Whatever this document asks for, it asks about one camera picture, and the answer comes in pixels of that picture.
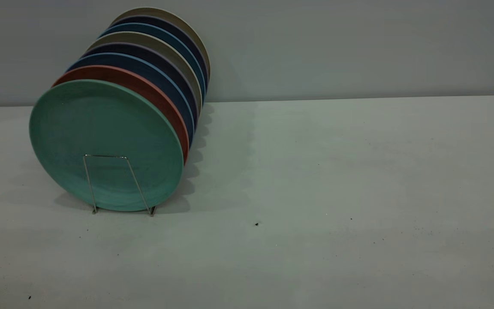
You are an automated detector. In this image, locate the green round plate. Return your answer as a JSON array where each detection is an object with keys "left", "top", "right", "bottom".
[{"left": 29, "top": 79, "right": 184, "bottom": 212}]

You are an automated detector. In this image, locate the pink round plate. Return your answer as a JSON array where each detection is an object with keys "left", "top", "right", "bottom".
[{"left": 52, "top": 65, "right": 190, "bottom": 166}]

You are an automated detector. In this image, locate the navy plate light-blue rim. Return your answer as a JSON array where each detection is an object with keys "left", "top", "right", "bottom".
[{"left": 66, "top": 52, "right": 196, "bottom": 147}]

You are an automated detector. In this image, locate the beige round plate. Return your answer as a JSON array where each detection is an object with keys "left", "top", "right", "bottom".
[
  {"left": 111, "top": 7, "right": 211, "bottom": 79},
  {"left": 86, "top": 31, "right": 203, "bottom": 104}
]

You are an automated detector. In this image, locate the teal blue round plate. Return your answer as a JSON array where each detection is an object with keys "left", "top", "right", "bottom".
[{"left": 99, "top": 22, "right": 207, "bottom": 97}]

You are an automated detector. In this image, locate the metal wire plate rack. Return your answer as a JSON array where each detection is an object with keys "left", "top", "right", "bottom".
[{"left": 83, "top": 154, "right": 158, "bottom": 216}]

